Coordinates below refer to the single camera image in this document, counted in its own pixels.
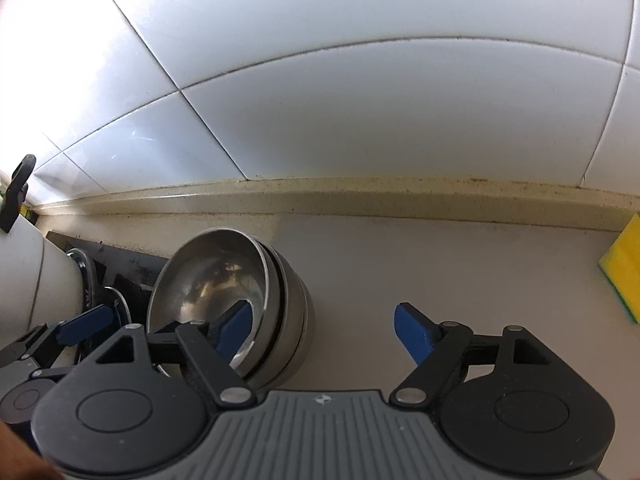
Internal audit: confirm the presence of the black dish rack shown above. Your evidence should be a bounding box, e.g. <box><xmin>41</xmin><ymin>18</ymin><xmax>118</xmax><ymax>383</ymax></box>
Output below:
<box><xmin>45</xmin><ymin>230</ymin><xmax>172</xmax><ymax>377</ymax></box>

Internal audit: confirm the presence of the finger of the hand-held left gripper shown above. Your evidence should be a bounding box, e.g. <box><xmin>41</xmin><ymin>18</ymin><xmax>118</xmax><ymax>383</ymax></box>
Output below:
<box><xmin>0</xmin><ymin>305</ymin><xmax>115</xmax><ymax>362</ymax></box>

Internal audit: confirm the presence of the small steel bowl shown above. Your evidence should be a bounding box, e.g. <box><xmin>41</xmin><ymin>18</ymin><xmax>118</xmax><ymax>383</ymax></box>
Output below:
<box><xmin>148</xmin><ymin>228</ymin><xmax>268</xmax><ymax>379</ymax></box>

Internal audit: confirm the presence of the person's left forearm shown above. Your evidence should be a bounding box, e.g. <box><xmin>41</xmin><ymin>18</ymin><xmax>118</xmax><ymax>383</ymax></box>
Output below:
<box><xmin>0</xmin><ymin>420</ymin><xmax>64</xmax><ymax>480</ymax></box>

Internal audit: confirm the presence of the white container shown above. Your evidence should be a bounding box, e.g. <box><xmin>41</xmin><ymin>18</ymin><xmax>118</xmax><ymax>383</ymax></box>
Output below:
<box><xmin>0</xmin><ymin>212</ymin><xmax>85</xmax><ymax>347</ymax></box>

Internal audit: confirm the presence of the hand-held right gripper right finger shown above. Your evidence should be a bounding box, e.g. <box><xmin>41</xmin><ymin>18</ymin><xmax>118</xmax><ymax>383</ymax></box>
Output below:
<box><xmin>390</xmin><ymin>302</ymin><xmax>552</xmax><ymax>407</ymax></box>

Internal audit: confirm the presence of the black handle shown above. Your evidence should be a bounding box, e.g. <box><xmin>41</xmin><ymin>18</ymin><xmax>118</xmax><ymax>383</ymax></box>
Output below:
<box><xmin>0</xmin><ymin>154</ymin><xmax>37</xmax><ymax>234</ymax></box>

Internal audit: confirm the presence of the chrome stove burner ring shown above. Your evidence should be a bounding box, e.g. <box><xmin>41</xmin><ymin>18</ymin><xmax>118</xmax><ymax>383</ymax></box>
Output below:
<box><xmin>65</xmin><ymin>247</ymin><xmax>97</xmax><ymax>312</ymax></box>
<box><xmin>101</xmin><ymin>286</ymin><xmax>132</xmax><ymax>327</ymax></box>

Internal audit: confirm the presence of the large steel bowl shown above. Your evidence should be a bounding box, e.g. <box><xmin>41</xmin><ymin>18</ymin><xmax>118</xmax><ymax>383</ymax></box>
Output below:
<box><xmin>249</xmin><ymin>247</ymin><xmax>312</xmax><ymax>392</ymax></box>

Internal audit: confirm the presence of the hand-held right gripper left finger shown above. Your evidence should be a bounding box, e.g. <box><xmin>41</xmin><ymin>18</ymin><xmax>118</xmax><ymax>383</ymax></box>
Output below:
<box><xmin>95</xmin><ymin>300</ymin><xmax>257</xmax><ymax>407</ymax></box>

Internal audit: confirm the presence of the medium steel bowl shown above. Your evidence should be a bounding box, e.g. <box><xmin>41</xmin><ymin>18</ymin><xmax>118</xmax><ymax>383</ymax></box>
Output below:
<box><xmin>239</xmin><ymin>240</ymin><xmax>289</xmax><ymax>389</ymax></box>

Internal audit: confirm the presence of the yellow sponge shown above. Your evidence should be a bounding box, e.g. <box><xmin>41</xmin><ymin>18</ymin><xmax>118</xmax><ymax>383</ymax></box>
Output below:
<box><xmin>598</xmin><ymin>212</ymin><xmax>640</xmax><ymax>324</ymax></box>

